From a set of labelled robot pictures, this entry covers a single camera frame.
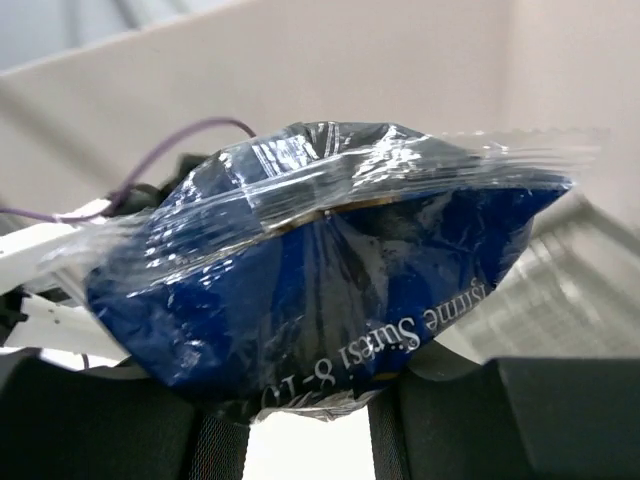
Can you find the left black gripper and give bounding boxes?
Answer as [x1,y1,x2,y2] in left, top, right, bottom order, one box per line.
[117,153,209,216]

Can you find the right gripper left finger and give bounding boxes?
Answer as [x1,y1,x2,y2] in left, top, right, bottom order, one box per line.
[1,349,249,479]

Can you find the spaghetti pasta bag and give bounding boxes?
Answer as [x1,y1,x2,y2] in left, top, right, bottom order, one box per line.
[41,122,604,424]

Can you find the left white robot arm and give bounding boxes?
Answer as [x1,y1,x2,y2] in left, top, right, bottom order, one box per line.
[1,153,207,368]

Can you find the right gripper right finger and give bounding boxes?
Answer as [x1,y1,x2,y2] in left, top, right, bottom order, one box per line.
[369,358,639,479]

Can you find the grey three-tier tray shelf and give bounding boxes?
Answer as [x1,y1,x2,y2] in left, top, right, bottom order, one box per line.
[437,197,639,363]

